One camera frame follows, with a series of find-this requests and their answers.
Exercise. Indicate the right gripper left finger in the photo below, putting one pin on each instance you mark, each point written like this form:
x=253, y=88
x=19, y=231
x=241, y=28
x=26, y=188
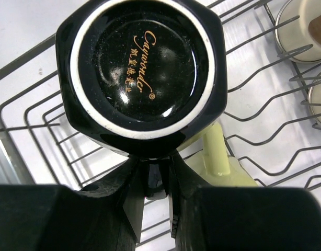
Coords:
x=104, y=215

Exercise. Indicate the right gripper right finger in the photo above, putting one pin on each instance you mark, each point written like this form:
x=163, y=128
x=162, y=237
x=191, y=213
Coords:
x=206, y=217

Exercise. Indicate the pale yellow mug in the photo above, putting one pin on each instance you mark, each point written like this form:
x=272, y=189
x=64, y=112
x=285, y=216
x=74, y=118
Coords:
x=213, y=163

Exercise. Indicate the black mug white inside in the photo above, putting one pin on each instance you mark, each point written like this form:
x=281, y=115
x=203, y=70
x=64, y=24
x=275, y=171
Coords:
x=142, y=78

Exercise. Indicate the steel cup beige sleeve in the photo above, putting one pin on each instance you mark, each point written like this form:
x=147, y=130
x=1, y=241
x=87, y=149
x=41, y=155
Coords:
x=314, y=98

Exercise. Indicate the steel cup brown base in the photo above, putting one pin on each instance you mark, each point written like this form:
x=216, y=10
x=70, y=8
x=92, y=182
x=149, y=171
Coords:
x=299, y=30

